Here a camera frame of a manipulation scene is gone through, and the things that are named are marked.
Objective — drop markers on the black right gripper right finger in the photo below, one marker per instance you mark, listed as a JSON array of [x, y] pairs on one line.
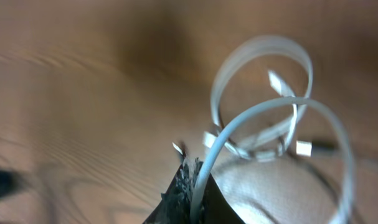
[[216, 210]]

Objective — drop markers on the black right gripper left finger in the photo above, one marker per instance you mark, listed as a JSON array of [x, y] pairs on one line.
[[175, 204]]

